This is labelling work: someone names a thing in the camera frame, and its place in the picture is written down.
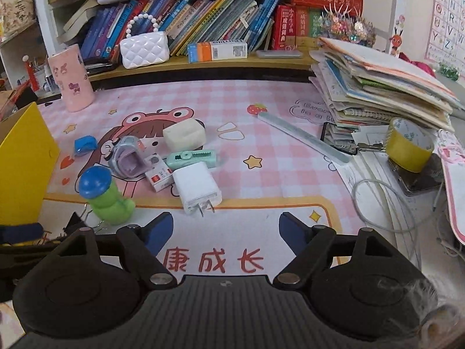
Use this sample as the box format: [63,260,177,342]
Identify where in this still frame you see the sequin crown ornament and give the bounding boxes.
[319,1,377,47]

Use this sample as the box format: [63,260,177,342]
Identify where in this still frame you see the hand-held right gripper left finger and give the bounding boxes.
[46,211,178,287]

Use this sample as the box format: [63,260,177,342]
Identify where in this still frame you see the deer sticker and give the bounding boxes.
[388,25,408,58]

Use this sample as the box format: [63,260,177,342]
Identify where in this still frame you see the magenta cloth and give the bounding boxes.
[399,52,437,78]

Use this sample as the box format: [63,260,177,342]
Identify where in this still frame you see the green bottle with blue cap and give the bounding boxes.
[79,165,136,225]

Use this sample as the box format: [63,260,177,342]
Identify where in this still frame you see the grey open book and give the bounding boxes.
[63,0,107,43]

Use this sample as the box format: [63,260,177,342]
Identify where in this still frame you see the yellow cardboard box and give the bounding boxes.
[0,102,61,228]

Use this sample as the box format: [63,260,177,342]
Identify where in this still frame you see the mint green correction tape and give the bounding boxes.
[166,150,218,169]

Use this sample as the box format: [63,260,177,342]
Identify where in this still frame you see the grey plastic ruler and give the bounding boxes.
[258,112,351,164]

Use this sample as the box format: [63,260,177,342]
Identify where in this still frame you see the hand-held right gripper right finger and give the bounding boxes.
[272,213,412,288]

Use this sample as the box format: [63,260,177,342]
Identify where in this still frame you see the pink white board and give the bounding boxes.
[433,129,465,245]

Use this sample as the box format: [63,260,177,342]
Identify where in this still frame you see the red green book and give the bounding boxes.
[294,6,323,49]

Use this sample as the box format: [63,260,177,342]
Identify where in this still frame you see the dark tablet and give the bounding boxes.
[388,152,446,196]

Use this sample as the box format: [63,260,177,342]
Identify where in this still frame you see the stack of books and papers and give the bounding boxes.
[309,36,465,134]

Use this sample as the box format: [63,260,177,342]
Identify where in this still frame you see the white cable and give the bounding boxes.
[352,178,423,234]

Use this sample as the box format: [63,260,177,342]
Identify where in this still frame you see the floral print bag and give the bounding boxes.
[0,0,36,41]

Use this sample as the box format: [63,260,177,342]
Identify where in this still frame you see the black case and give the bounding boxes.
[85,61,117,74]

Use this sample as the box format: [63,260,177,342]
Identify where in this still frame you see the white shelf unit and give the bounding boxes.
[0,0,63,99]

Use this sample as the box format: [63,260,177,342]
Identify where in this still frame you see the grey flat case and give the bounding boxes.
[256,49,304,59]

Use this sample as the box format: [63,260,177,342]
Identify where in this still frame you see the white quilted purse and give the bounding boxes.
[119,13,170,69]

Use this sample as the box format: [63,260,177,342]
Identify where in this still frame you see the pink checkered desk mat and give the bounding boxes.
[36,78,423,277]

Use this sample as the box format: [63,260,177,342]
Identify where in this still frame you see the white paper sheets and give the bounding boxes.
[332,127,465,275]

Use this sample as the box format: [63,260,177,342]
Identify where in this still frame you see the thick red dictionary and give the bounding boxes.
[273,4,297,51]

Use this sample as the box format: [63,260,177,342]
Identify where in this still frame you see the alphabet wall poster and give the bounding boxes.
[423,0,465,63]

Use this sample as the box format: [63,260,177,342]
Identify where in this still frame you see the white charger plug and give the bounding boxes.
[172,162,222,215]

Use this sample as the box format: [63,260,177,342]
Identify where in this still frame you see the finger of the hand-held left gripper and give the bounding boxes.
[0,244,69,284]
[0,224,44,245]

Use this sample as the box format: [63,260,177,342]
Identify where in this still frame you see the wooden bookshelf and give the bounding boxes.
[47,0,395,83]

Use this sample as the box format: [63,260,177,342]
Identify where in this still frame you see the pink cartoon print cup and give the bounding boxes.
[48,44,94,113]

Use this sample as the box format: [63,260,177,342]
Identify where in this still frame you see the yellow tape roll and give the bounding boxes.
[385,117,435,174]

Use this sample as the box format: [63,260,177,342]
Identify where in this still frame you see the orange white medicine box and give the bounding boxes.
[187,41,248,63]

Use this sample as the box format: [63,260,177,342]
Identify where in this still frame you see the red tassel pen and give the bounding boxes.
[22,55,40,92]

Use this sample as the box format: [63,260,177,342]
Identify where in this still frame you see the row of colourful books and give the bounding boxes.
[65,0,285,59]

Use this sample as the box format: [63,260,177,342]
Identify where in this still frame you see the beige eraser block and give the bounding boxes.
[162,118,206,151]

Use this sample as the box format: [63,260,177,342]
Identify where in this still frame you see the white pen holder with pens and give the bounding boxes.
[31,56,61,94]

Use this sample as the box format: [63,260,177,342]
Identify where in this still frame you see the small red white box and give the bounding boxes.
[145,163,174,193]

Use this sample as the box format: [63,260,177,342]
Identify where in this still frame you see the blue pencil sharpener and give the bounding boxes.
[74,136,97,154]

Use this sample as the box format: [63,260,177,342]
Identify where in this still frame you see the black binder clip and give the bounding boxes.
[62,204,107,238]

